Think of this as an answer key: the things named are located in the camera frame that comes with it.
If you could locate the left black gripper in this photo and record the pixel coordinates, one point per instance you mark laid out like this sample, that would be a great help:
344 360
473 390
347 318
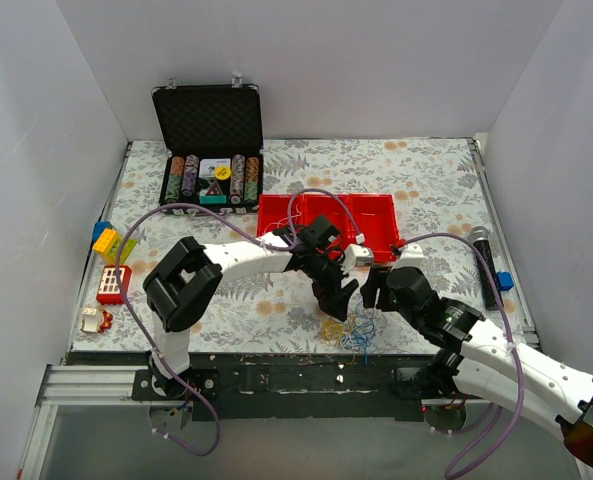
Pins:
330 286

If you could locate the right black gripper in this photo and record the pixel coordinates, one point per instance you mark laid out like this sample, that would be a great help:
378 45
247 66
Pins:
380 293

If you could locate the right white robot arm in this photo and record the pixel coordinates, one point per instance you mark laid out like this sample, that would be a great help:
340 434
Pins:
476 358

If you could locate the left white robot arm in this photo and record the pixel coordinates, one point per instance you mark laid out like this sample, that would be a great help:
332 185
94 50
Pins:
182 285

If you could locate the floral table mat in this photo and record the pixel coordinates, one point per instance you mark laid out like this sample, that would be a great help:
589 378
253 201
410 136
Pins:
438 198

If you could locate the black microphone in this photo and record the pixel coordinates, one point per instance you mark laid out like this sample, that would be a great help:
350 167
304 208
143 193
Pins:
479 237

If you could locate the small blue block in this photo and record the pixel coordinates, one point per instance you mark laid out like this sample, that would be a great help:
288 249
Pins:
505 281

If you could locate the black poker chip case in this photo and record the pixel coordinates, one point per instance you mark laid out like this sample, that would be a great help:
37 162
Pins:
214 142

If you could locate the red window duplo brick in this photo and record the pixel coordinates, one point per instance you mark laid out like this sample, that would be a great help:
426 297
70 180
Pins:
108 292

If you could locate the yellow and green duplo bricks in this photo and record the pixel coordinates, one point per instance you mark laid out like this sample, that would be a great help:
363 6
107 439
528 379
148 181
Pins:
107 246

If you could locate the white and red toy piece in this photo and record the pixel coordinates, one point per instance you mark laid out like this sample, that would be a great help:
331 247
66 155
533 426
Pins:
95 320

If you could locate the blue duplo brick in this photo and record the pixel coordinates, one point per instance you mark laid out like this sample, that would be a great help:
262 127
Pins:
99 228

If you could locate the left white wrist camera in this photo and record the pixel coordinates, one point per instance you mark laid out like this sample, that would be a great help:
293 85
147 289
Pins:
356 256

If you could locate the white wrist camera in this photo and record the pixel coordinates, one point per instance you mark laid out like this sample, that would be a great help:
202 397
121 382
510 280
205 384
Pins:
411 255
356 256

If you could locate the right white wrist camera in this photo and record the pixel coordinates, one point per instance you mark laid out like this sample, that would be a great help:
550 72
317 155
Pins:
411 255

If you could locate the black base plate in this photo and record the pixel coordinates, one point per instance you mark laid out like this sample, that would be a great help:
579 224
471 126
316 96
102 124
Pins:
295 386

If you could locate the aluminium frame rail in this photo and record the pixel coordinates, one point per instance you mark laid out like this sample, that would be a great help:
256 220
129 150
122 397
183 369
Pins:
85 424

